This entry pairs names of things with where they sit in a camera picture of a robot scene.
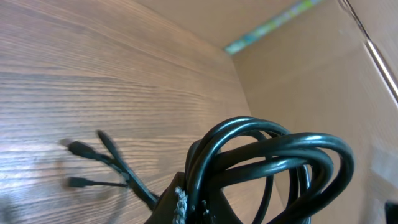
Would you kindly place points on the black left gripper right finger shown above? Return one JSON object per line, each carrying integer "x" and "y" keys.
{"x": 215, "y": 209}

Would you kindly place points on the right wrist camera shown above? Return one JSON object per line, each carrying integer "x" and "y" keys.
{"x": 391, "y": 212}

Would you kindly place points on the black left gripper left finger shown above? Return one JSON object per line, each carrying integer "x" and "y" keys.
{"x": 172, "y": 206}

